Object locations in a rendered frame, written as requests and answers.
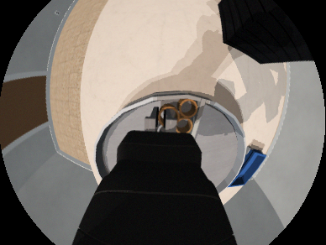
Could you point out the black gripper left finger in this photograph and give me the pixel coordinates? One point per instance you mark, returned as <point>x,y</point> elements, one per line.
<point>151,123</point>

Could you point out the bronze bushing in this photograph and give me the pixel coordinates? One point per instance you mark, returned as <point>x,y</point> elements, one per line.
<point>193,110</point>
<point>187,128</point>
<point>164,107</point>

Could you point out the grey round turntable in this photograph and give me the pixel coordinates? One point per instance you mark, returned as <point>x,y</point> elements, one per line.
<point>219,135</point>

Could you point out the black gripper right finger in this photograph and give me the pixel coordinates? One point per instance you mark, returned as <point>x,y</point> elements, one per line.
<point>169,122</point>

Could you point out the blue plastic crate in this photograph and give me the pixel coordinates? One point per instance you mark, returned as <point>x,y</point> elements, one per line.
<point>253,159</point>

